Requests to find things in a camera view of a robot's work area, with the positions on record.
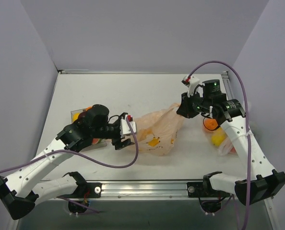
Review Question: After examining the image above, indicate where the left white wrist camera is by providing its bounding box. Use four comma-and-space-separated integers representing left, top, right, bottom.
120, 115, 137, 138

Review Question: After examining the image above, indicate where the yellow fake lemon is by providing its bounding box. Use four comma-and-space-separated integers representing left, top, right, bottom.
72, 113, 80, 122

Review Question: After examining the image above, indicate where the orange plastic shopping bag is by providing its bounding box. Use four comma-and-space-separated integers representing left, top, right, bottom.
134, 103, 184, 156

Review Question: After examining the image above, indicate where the fake watermelon slice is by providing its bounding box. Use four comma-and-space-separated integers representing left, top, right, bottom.
92, 138, 102, 145

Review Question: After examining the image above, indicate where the aluminium front rail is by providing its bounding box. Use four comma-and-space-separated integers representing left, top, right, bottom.
15, 179, 274, 201

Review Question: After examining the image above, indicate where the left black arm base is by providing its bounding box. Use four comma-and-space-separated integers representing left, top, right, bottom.
58, 182, 102, 216

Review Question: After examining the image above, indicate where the aluminium right side rail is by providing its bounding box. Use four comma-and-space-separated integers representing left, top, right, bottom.
221, 71, 235, 100

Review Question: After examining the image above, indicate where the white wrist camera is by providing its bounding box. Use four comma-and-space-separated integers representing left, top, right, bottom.
182, 75, 200, 97
120, 115, 137, 138

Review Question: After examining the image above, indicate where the aluminium rail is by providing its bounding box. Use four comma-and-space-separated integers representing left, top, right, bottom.
15, 179, 274, 201
221, 71, 235, 100

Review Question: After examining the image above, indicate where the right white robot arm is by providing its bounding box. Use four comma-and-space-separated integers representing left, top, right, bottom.
177, 78, 285, 205

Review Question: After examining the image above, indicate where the purple cable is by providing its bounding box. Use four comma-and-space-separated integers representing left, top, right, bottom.
0, 124, 140, 214
188, 61, 251, 230

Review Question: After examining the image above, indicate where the clear plastic fruit box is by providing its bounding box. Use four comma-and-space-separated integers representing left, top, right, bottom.
70, 109, 107, 150

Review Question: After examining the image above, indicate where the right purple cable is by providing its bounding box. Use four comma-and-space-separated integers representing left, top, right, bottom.
188, 61, 251, 230

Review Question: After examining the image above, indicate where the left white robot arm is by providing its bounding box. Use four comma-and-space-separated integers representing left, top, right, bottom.
0, 104, 138, 220

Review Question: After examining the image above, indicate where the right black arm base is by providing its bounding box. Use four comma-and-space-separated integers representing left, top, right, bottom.
186, 181, 231, 216

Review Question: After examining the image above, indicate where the clear bag of fruits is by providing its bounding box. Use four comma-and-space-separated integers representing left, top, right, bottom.
202, 100, 256, 158

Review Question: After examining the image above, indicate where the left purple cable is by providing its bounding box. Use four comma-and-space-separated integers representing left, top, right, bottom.
0, 124, 140, 214

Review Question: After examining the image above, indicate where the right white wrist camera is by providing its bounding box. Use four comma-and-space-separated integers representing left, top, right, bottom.
182, 75, 200, 97

